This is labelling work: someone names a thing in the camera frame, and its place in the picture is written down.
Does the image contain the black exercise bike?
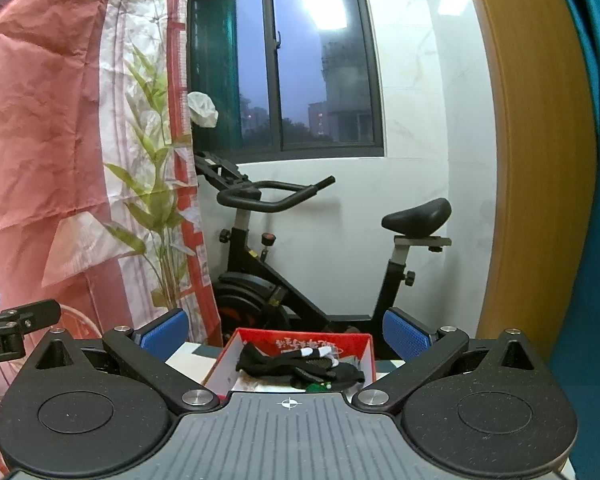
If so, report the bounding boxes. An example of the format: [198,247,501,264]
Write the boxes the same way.
[192,150,453,350]

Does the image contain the black cloth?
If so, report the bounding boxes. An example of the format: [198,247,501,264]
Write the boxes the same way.
[290,360,367,392]

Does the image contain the small crumpled white bag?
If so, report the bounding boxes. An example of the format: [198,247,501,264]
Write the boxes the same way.
[186,91,220,130]

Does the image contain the black framed window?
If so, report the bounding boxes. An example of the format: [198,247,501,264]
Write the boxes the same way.
[182,0,387,163]

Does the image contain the wooden door frame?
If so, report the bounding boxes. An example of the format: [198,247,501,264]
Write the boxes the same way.
[459,0,600,350]

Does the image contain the pink printed backdrop cloth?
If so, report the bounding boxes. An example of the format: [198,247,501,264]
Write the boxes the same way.
[0,0,224,480]

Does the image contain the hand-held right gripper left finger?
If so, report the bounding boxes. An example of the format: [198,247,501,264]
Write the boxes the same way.
[17,308,221,415]

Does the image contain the red strawberry print cardboard box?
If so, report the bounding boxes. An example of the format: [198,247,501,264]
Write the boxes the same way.
[202,328,379,402]

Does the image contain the black and grey socks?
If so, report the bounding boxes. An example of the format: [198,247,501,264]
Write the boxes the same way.
[236,342,342,382]

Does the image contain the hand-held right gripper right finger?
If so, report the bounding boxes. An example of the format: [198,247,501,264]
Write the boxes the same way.
[352,307,556,415]

